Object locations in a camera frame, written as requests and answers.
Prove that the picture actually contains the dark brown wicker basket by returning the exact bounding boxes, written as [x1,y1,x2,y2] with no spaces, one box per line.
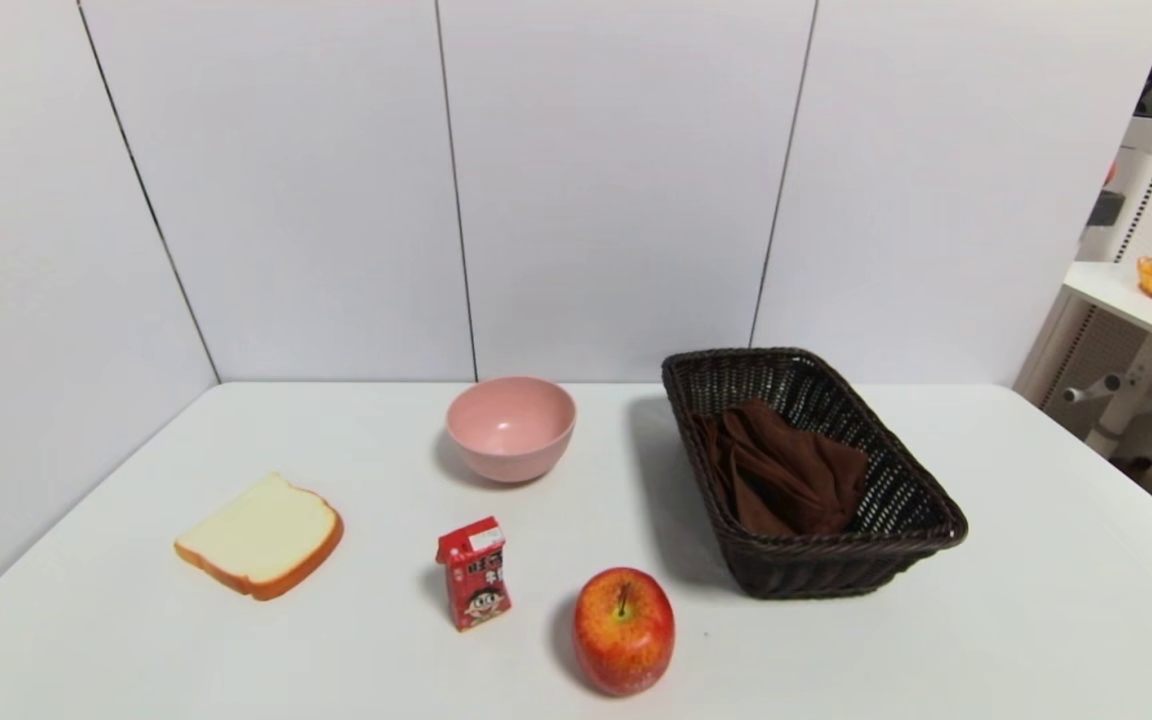
[662,347,969,601]

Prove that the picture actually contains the red milk carton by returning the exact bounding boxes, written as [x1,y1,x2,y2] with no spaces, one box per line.
[436,516,513,633]

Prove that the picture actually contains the white side table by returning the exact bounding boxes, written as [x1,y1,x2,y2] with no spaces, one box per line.
[1062,261,1152,463]

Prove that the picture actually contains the brown cloth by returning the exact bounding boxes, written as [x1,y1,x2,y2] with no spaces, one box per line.
[691,398,871,539]

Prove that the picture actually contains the pink bowl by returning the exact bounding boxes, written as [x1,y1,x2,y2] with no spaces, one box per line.
[445,376,578,485]

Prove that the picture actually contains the red apple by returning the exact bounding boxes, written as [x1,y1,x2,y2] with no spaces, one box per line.
[573,567,677,698]

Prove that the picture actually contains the white bread slice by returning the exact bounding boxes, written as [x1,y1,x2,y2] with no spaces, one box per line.
[173,472,345,602]

